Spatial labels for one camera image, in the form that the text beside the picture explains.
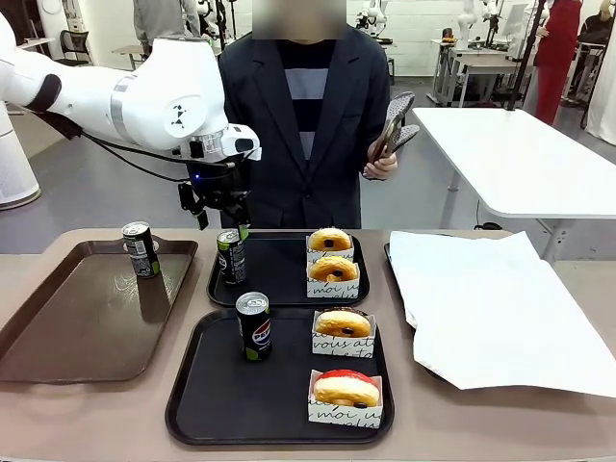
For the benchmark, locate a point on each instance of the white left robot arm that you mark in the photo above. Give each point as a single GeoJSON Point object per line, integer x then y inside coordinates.
{"type": "Point", "coordinates": [159, 86]}

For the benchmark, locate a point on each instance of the black stand pole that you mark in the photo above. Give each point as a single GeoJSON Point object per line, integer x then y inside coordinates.
{"type": "Point", "coordinates": [527, 53]}

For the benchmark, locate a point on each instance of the small background desk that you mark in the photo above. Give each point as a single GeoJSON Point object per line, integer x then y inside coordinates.
{"type": "Point", "coordinates": [127, 49]}

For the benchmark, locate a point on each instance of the white round pedestal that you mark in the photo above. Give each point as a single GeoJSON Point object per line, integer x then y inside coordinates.
{"type": "Point", "coordinates": [14, 163]}

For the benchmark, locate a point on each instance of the black perforated serving tongs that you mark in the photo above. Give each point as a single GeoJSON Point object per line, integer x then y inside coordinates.
{"type": "Point", "coordinates": [402, 103]}

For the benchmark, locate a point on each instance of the red glazed donut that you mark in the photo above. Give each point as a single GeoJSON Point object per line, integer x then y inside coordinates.
{"type": "Point", "coordinates": [337, 392]}

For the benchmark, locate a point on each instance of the white partition curtain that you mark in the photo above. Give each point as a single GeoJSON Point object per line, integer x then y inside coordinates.
{"type": "Point", "coordinates": [604, 96]}

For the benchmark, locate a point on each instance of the person in red apron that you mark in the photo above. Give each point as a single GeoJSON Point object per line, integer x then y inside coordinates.
{"type": "Point", "coordinates": [558, 48]}

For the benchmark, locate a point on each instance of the large white paper sheet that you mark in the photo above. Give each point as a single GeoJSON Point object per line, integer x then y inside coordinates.
{"type": "Point", "coordinates": [481, 308]}

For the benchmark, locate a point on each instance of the black Pepsi can green base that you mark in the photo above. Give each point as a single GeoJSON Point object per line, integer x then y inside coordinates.
{"type": "Point", "coordinates": [230, 264]}
{"type": "Point", "coordinates": [142, 255]}
{"type": "Point", "coordinates": [255, 332]}

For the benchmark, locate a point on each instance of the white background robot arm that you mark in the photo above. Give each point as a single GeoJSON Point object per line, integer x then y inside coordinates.
{"type": "Point", "coordinates": [373, 14]}
{"type": "Point", "coordinates": [466, 24]}

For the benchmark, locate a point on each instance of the black office chair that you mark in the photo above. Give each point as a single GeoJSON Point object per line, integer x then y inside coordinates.
{"type": "Point", "coordinates": [74, 43]}

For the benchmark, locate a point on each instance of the person in grey shirt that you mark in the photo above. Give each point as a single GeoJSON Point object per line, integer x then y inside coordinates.
{"type": "Point", "coordinates": [163, 19]}

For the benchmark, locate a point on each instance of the seated person in dark clothes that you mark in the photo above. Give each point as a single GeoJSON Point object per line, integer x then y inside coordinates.
{"type": "Point", "coordinates": [597, 29]}

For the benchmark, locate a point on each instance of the brown plastic serving tray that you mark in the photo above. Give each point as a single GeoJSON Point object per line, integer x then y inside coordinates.
{"type": "Point", "coordinates": [72, 313]}

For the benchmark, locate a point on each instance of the person in dark blazer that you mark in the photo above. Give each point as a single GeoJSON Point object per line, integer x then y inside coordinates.
{"type": "Point", "coordinates": [269, 144]}

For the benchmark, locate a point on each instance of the grey background workbench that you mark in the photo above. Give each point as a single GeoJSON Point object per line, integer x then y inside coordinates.
{"type": "Point", "coordinates": [481, 65]}

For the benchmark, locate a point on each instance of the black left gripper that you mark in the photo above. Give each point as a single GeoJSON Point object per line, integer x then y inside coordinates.
{"type": "Point", "coordinates": [221, 185]}

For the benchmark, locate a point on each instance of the person's striped grey shirt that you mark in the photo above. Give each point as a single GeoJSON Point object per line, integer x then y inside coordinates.
{"type": "Point", "coordinates": [308, 96]}

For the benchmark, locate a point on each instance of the black plastic serving tray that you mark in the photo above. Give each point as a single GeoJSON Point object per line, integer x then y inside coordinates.
{"type": "Point", "coordinates": [274, 269]}
{"type": "Point", "coordinates": [231, 394]}

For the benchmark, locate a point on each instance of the person's blurred head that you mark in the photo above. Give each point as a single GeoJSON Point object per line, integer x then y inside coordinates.
{"type": "Point", "coordinates": [298, 19]}

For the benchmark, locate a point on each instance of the white table with grey legs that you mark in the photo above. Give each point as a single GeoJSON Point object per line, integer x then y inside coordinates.
{"type": "Point", "coordinates": [505, 154]}

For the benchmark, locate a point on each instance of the person's left forearm dark sleeve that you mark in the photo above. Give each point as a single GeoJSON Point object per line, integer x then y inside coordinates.
{"type": "Point", "coordinates": [377, 120]}

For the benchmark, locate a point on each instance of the person's left hand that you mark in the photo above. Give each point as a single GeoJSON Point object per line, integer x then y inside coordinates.
{"type": "Point", "coordinates": [380, 168]}

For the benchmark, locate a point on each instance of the white printed paper donut box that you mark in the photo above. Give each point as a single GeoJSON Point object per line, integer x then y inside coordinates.
{"type": "Point", "coordinates": [344, 416]}
{"type": "Point", "coordinates": [312, 256]}
{"type": "Point", "coordinates": [332, 291]}
{"type": "Point", "coordinates": [341, 347]}

